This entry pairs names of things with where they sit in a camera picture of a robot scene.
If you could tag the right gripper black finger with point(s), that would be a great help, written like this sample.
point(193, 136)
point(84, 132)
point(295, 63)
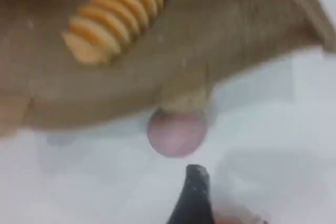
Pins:
point(195, 200)

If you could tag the pink peach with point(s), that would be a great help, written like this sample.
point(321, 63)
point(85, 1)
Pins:
point(176, 134)

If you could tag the brown burlap tote bag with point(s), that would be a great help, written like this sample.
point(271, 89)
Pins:
point(210, 37)

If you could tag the long ridged yellow bread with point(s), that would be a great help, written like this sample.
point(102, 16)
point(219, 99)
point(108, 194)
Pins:
point(118, 11)

